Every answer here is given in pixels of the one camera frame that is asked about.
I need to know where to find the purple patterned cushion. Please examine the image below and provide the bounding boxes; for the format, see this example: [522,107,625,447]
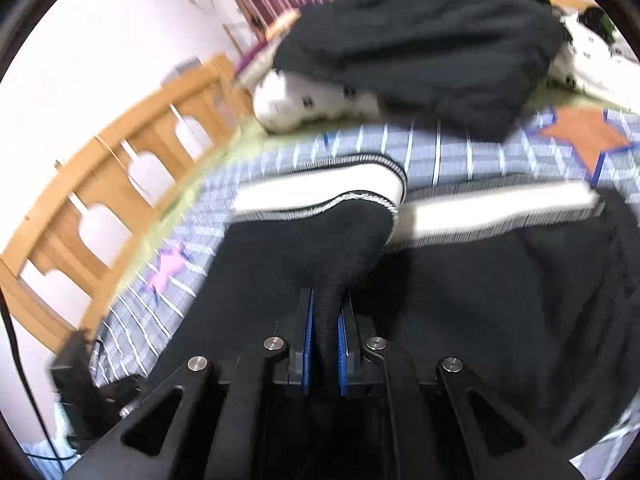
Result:
[235,10,301,86]

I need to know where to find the white flower-print quilt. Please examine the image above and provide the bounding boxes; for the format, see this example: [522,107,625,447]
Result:
[252,7,640,133]

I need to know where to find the black pants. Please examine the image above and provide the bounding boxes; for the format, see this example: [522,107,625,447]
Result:
[107,157,640,461]

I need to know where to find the green bed sheet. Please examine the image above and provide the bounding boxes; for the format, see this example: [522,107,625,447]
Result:
[150,72,640,221]

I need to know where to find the person's blue jeans leg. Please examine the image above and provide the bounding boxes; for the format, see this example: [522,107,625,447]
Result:
[20,405,81,466]

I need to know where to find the black jacket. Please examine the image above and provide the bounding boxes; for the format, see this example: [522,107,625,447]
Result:
[272,0,571,143]

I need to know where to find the grey box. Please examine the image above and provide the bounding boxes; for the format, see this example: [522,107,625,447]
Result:
[160,57,201,81]

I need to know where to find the wooden bed frame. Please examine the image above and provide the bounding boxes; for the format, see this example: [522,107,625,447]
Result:
[0,0,586,356]

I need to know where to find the grey checked blanket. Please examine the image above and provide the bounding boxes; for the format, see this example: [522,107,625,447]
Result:
[90,107,640,476]

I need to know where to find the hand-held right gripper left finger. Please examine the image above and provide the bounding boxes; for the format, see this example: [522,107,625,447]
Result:
[62,287,315,480]

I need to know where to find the black cable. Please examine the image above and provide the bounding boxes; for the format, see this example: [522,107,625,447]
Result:
[0,300,76,463]

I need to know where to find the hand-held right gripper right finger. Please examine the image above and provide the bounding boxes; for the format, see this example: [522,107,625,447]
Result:
[338,295,581,480]

